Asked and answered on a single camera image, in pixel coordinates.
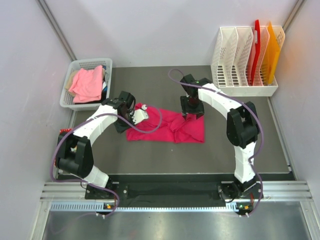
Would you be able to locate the white plastic laundry basket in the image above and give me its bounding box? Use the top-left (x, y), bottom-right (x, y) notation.
top-left (59, 57), bottom-right (113, 111)

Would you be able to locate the light pink t shirt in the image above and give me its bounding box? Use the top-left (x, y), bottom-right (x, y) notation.
top-left (68, 65), bottom-right (105, 104)

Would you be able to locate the red plastic folder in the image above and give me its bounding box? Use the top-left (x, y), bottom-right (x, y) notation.
top-left (247, 19), bottom-right (261, 86)

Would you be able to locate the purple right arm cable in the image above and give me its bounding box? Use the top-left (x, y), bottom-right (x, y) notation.
top-left (167, 69), bottom-right (265, 217)

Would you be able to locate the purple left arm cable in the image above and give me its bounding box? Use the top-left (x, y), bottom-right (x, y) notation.
top-left (49, 105), bottom-right (163, 219)

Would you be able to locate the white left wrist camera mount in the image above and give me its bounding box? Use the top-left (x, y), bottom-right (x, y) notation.
top-left (132, 104), bottom-right (149, 125)

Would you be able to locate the aluminium frame rail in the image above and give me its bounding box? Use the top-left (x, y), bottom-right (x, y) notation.
top-left (40, 180), bottom-right (313, 202)

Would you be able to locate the red and green book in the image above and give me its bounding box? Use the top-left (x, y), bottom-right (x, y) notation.
top-left (59, 128), bottom-right (72, 134)

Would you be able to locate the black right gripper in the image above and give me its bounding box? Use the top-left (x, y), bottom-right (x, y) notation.
top-left (180, 95), bottom-right (204, 120)

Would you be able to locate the white file organiser rack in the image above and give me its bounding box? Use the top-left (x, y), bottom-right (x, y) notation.
top-left (210, 26), bottom-right (278, 97)

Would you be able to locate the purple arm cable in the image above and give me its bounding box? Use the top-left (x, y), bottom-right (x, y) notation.
top-left (167, 69), bottom-right (265, 217)
top-left (49, 105), bottom-right (163, 219)

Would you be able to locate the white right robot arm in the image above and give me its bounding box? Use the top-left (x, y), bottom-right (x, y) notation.
top-left (179, 74), bottom-right (260, 198)

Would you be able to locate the orange plastic folder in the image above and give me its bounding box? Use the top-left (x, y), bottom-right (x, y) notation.
top-left (260, 21), bottom-right (285, 86)

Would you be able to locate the magenta t shirt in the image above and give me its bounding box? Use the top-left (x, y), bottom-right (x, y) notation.
top-left (126, 106), bottom-right (205, 144)

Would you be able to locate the grey slotted cable duct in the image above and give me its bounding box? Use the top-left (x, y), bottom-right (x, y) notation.
top-left (50, 201), bottom-right (250, 213)

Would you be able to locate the beige cloth in basket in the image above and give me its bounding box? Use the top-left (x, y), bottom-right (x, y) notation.
top-left (64, 70), bottom-right (78, 97)

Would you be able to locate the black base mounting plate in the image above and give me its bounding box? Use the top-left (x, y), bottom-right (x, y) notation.
top-left (84, 173), bottom-right (253, 208)

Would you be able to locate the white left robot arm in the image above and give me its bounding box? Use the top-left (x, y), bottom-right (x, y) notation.
top-left (55, 91), bottom-right (136, 199)

